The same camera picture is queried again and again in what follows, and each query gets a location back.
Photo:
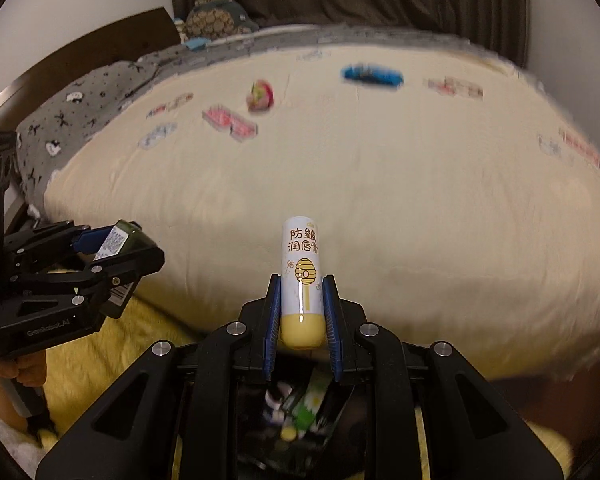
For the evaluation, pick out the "crocheted red green ornament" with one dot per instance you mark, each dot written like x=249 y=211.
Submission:
x=261 y=97

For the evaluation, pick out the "brown wooden headboard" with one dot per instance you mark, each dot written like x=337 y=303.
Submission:
x=124 y=40

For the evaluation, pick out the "yellow fuzzy trash bag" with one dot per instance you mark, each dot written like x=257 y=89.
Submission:
x=81 y=370

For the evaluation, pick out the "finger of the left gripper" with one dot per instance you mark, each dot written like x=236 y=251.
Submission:
x=121 y=251
x=40 y=311

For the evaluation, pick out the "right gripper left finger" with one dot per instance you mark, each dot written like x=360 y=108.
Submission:
x=173 y=412

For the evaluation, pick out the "small blue object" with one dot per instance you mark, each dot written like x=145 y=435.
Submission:
x=196 y=43

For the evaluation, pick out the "brown patterned plush toy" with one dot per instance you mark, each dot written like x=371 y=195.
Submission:
x=218 y=19

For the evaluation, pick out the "grey patterned bed sheet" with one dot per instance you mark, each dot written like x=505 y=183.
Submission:
x=49 y=137

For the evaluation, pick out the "cream cartoon print blanket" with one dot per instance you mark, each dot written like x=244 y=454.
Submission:
x=463 y=205

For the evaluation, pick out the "blue wet wipes pack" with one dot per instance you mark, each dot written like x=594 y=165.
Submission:
x=373 y=74

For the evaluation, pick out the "dark trash inside bag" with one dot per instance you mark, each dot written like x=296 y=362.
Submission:
x=303 y=406

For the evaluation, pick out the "white yellow lip balm tube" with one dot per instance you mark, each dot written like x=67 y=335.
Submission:
x=302 y=317

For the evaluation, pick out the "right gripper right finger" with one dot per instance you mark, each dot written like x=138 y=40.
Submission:
x=427 y=406

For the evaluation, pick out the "person's left hand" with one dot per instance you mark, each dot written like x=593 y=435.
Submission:
x=29 y=370

